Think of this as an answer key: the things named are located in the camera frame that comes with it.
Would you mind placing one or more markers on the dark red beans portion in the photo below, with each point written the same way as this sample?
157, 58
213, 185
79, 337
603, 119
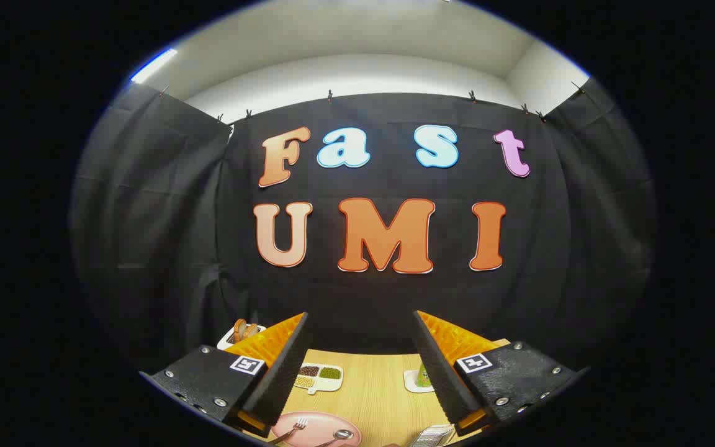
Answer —
309, 370

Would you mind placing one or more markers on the white square coaster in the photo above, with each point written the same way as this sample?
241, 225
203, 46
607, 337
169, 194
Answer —
411, 382

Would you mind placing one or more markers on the row of black cloth clips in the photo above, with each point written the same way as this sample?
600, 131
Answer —
329, 95

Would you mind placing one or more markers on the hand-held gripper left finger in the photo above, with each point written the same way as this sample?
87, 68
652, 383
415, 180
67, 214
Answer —
283, 372

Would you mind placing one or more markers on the brown toast slice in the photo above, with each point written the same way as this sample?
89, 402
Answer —
243, 329

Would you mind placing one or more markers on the pink round plate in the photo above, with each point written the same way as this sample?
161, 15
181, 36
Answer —
323, 422

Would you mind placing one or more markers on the white divided dish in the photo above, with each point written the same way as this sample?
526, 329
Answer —
320, 382

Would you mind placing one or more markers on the yellow beans portion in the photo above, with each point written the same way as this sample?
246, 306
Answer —
305, 382

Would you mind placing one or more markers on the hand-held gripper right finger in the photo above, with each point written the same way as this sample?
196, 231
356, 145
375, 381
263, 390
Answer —
441, 372

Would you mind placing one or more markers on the green beans portion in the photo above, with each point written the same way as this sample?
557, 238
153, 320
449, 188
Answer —
331, 372

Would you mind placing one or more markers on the white toaster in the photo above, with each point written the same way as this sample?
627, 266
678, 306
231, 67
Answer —
228, 340

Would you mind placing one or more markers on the green soda bottle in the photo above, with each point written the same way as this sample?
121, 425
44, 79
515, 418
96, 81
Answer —
424, 377

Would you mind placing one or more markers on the perforated metal basket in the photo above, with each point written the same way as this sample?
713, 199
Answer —
432, 436

